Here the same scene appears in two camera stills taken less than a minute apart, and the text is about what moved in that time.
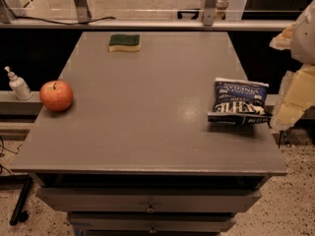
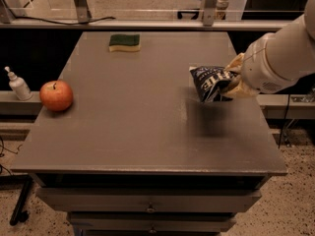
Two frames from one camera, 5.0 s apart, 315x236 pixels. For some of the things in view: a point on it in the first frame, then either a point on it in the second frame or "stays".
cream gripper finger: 297,92 -> 239,89
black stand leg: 19,214 stays
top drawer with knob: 148,199 stays
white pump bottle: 20,87 stays
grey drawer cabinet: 135,154 stays
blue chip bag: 239,102 -> 209,82
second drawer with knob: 148,221 stays
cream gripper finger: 283,40 -> 236,62
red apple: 56,94 stays
